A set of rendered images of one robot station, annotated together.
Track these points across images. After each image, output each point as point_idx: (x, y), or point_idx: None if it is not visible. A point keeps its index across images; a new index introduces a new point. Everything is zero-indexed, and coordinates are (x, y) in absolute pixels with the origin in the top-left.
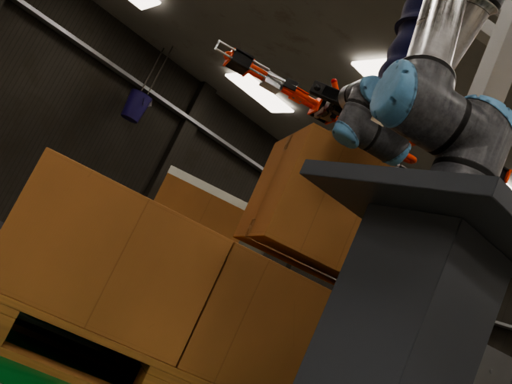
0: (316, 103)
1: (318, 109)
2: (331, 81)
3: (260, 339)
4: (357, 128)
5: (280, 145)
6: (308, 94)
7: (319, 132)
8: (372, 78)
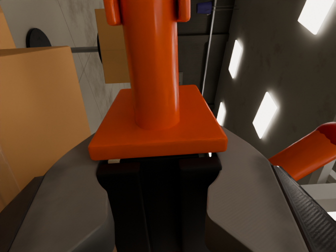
0: (150, 120)
1: (101, 157)
2: (334, 129)
3: None
4: None
5: (5, 52)
6: (182, 18)
7: None
8: None
